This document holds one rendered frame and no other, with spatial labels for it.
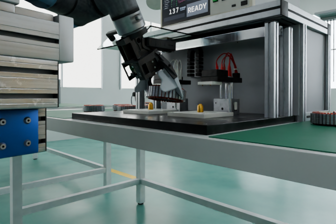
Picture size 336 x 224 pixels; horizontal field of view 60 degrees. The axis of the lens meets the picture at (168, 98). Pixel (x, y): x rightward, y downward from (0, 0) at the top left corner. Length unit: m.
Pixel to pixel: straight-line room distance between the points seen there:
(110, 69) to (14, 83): 5.83
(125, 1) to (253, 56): 0.57
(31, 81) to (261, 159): 0.43
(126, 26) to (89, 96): 5.38
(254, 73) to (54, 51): 0.74
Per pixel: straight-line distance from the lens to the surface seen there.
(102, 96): 6.24
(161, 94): 0.78
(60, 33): 0.61
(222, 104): 1.03
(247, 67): 1.13
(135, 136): 0.76
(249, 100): 1.13
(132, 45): 0.74
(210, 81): 0.97
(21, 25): 0.58
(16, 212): 1.92
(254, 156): 0.54
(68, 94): 5.88
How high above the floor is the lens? 0.83
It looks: level
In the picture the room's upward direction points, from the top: straight up
